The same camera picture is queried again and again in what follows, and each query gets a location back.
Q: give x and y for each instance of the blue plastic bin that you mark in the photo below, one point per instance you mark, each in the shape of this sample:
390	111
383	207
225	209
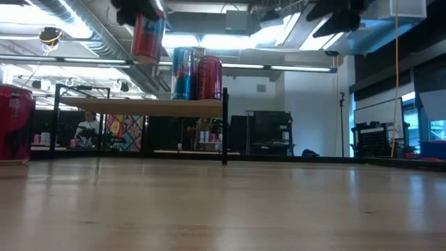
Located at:
433	150

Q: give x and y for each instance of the silver ventilation duct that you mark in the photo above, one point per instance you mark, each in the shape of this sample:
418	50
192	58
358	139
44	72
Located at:
115	45

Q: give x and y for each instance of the black floor stand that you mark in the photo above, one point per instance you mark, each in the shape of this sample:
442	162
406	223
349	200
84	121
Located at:
341	125

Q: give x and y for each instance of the colourful patterned panel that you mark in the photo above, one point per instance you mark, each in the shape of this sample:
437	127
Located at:
125	134

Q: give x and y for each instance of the black bag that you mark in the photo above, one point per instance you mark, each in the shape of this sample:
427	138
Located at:
310	153

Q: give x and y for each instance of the orange Fanta can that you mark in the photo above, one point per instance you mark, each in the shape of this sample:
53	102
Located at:
148	42
15	125

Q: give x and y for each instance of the linear ceiling light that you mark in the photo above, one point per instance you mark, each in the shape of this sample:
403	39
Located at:
87	60
296	68

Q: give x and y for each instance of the white ceiling box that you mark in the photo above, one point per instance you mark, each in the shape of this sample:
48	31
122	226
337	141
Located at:
407	8

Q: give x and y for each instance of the black cabinet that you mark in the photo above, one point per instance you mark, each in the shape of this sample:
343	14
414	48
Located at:
271	132

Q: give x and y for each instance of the person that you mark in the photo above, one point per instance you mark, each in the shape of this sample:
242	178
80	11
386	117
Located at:
88	125

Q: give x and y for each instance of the silver blue slim can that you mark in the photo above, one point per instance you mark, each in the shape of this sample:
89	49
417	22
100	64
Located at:
183	76

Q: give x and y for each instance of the black round ceiling device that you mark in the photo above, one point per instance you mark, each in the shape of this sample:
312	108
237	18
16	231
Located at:
49	36

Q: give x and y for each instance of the wooden shelf black metal frame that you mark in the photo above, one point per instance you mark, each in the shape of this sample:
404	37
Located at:
146	107

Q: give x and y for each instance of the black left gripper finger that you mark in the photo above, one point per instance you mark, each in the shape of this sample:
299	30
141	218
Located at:
125	10
157	8

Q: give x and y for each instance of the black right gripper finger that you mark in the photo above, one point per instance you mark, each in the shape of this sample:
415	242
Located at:
329	10
339	26

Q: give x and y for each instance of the black perforated rack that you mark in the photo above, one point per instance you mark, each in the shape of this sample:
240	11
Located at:
373	141

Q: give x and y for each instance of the red cola can dark print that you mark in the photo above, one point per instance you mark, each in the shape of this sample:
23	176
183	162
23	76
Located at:
209	80

